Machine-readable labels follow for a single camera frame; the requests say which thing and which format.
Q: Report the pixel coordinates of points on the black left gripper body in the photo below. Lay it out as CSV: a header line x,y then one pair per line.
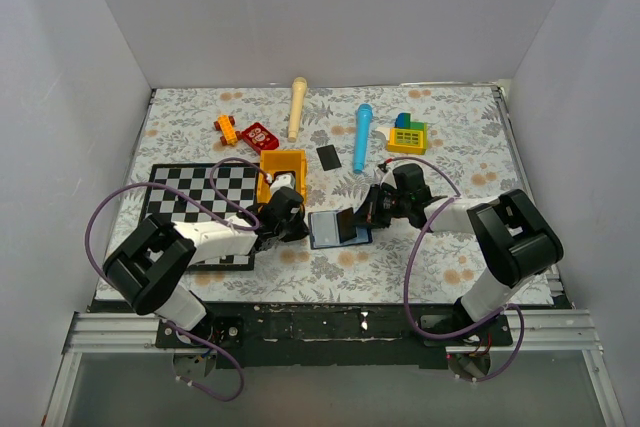
x,y
293,230

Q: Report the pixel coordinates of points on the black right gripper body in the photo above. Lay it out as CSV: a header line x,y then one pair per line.
x,y
388,205

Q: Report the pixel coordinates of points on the blue leather card holder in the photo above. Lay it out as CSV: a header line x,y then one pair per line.
x,y
364,236

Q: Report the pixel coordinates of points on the black credit card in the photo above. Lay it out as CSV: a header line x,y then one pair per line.
x,y
328,157

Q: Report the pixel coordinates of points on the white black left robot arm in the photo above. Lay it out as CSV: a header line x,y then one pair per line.
x,y
148,265

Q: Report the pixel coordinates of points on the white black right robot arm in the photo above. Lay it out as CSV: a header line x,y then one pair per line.
x,y
516,241

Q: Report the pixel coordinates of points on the yellow plastic bin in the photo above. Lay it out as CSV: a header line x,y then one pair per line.
x,y
277,163

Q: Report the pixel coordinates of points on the yellow green toy brick house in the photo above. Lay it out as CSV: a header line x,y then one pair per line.
x,y
406,136

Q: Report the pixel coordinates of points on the red owl toy block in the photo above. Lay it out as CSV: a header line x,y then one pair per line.
x,y
259,138

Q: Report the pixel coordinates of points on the blue toy microphone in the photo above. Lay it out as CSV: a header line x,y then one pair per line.
x,y
364,117

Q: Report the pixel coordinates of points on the black silver chessboard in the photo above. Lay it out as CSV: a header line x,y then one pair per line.
x,y
236,181

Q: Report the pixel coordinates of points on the yellow toy brick car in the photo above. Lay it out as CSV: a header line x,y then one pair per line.
x,y
225,125

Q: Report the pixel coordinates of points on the cream toy microphone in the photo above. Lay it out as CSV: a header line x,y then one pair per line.
x,y
298,90

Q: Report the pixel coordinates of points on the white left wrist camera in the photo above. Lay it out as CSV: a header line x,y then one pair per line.
x,y
286,179

